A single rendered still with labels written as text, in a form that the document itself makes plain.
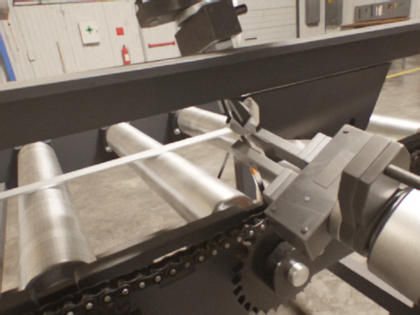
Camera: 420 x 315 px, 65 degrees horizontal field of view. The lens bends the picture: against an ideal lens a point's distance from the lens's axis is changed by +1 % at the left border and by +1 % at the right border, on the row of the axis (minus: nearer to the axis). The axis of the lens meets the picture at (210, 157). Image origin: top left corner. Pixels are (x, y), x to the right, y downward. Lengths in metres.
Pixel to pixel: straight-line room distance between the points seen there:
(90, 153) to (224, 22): 0.97
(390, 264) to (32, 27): 9.31
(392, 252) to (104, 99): 0.32
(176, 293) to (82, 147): 0.94
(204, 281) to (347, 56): 0.43
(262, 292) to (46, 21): 9.16
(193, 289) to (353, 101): 0.41
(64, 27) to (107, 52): 1.15
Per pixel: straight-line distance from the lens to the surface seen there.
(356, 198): 0.27
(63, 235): 0.60
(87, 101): 0.40
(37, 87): 0.31
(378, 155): 0.27
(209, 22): 0.49
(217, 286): 0.54
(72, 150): 1.35
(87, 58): 9.53
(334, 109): 0.60
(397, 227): 0.29
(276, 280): 0.49
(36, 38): 9.41
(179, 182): 0.70
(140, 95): 0.41
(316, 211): 0.32
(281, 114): 0.51
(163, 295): 0.50
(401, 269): 0.30
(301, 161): 0.37
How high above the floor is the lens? 1.19
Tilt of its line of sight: 21 degrees down
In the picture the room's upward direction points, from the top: 7 degrees counter-clockwise
